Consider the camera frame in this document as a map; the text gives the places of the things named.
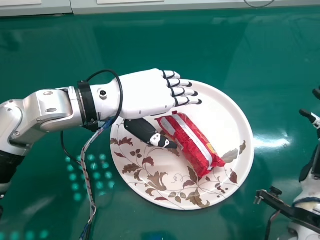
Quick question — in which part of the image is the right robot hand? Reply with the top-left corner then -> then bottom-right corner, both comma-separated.
253,86 -> 320,226

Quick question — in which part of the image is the dark wrist cable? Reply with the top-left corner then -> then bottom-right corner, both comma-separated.
267,209 -> 282,240

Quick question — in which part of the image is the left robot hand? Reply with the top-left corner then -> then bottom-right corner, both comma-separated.
76,68 -> 203,151

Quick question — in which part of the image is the multicolour ribbon cable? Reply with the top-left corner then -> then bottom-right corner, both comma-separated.
78,117 -> 117,240

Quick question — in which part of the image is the plate with brown leaf pattern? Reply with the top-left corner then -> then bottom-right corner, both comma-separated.
109,79 -> 256,212

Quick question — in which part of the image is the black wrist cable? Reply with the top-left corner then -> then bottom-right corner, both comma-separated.
60,69 -> 124,166

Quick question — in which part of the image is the red biscuit packet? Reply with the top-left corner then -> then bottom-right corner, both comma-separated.
154,111 -> 227,179

